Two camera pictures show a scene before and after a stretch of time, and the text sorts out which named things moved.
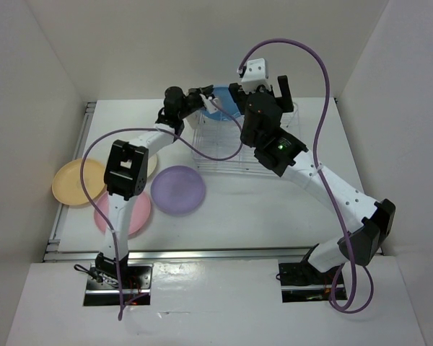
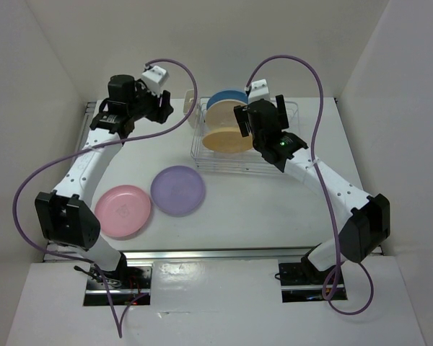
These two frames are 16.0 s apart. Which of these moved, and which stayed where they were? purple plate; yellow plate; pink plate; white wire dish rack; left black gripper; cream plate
Moved: left black gripper; cream plate; yellow plate
Stayed: white wire dish rack; purple plate; pink plate
